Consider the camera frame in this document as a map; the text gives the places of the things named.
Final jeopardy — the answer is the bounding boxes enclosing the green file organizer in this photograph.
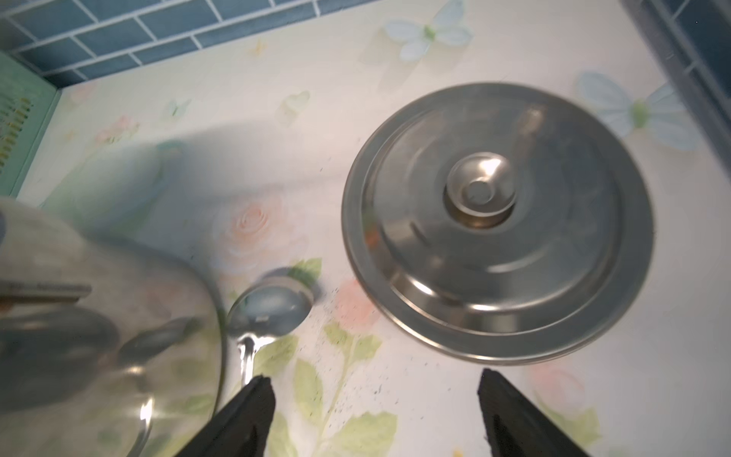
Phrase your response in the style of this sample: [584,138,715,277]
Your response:
[0,53,60,197]

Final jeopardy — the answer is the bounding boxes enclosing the steel pot lid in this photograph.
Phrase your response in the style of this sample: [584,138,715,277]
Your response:
[342,83,655,365]

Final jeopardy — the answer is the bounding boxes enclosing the steel soup pot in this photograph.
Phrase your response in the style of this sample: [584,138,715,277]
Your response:
[1,197,224,456]

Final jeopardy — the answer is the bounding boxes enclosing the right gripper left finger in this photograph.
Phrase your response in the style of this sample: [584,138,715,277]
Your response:
[176,375,276,457]

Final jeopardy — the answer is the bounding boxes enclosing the steel ladle spoon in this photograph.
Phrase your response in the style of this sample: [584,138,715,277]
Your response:
[226,276,314,387]

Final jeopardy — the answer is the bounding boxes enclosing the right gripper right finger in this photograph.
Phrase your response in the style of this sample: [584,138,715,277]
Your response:
[477,369,587,457]

